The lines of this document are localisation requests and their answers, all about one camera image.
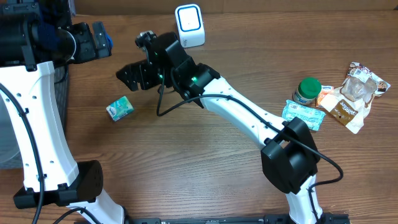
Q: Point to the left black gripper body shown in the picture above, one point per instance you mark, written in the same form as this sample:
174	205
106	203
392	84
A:
85	50

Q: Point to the teal snack packet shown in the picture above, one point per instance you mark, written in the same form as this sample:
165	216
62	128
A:
311	116

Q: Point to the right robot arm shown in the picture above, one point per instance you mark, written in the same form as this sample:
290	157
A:
288	151

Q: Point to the beige plastic pouch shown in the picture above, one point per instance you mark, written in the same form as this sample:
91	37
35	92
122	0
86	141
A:
351	102

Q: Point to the teal white small box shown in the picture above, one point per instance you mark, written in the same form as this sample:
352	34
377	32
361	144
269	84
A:
119	108

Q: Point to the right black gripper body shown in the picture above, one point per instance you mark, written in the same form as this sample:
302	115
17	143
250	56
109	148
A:
150	76

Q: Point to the green lid jar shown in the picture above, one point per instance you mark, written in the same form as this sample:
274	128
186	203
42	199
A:
307	91

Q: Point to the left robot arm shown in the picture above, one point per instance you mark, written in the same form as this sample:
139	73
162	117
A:
37	37

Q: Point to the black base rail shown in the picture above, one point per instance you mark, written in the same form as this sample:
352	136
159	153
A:
327	218

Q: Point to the orange small box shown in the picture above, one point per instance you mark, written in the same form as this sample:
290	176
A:
323	93

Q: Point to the white barcode scanner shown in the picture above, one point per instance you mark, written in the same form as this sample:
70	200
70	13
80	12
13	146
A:
190	25

